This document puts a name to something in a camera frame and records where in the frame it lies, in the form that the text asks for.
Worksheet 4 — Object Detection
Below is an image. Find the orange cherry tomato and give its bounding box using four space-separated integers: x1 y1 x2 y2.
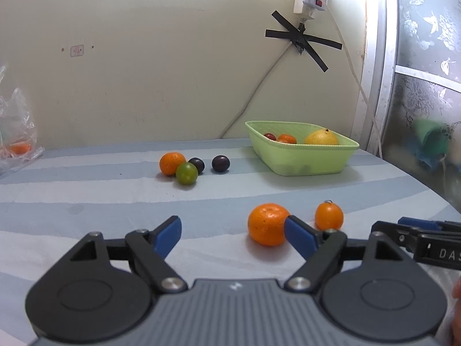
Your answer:
315 200 344 231

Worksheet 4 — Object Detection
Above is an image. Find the patterned glass sliding door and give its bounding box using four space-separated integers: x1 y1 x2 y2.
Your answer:
351 0 461 231

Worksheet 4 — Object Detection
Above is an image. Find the light green plastic basket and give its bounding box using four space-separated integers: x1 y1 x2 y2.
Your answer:
245 120 360 177

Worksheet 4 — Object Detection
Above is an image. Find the blue white striped sheet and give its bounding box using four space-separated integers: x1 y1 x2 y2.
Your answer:
0 137 461 346

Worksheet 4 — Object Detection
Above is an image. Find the green cherry tomato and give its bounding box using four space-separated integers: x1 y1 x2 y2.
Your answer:
176 162 199 187

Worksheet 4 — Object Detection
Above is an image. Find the person's right hand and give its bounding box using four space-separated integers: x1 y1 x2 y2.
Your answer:
448 276 461 346

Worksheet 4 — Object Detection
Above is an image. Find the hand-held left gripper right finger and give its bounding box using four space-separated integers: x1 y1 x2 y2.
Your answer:
284 215 415 292

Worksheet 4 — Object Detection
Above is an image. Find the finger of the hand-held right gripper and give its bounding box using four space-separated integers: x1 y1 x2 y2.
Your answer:
371 221 420 255
397 217 461 233

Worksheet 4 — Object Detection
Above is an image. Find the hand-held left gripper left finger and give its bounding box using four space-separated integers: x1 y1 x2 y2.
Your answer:
59 215 188 292

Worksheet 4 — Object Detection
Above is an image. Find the white power cable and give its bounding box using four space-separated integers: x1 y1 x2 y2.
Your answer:
220 38 301 140

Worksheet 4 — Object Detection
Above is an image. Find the large yellow grapefruit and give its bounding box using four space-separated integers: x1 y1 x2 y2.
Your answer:
304 129 339 146

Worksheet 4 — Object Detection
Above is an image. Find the black tape strip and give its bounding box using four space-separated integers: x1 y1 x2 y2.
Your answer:
265 28 343 51
271 10 329 73

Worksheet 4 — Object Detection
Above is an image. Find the clear plastic bag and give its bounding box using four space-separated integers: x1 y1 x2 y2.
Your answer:
0 65 46 175

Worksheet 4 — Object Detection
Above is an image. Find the thin white cable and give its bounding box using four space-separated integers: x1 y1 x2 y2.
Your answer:
315 0 384 157

